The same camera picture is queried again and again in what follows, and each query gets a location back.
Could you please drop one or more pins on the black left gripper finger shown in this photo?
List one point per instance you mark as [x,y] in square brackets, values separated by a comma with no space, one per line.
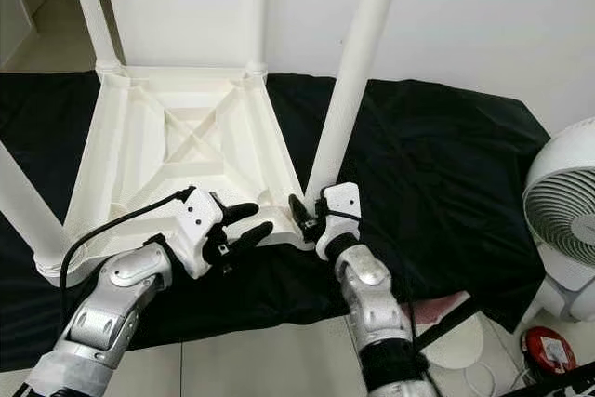
[239,212]
[251,240]

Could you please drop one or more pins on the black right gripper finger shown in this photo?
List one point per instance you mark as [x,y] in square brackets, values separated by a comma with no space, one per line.
[301,211]

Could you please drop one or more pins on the white plastic table top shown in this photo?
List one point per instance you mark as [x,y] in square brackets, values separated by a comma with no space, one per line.
[149,118]

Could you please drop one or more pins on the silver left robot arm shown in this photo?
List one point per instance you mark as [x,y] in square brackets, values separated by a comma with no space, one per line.
[112,299]

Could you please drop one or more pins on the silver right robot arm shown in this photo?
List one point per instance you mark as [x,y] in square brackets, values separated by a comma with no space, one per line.
[372,295]

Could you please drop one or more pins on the pink fabric piece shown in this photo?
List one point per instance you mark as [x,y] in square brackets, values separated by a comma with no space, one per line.
[442,306]

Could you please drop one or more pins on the black table cloth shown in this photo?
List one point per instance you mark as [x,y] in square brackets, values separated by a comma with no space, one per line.
[456,165]

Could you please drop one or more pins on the red black round device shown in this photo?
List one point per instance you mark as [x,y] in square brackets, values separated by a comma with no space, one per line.
[550,350]

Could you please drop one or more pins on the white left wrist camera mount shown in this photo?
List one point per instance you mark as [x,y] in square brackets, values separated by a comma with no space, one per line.
[200,216]

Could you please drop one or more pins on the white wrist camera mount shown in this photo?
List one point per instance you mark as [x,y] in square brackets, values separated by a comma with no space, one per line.
[344,196]
[200,216]

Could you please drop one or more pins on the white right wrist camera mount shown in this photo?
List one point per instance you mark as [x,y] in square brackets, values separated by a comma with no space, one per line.
[344,196]

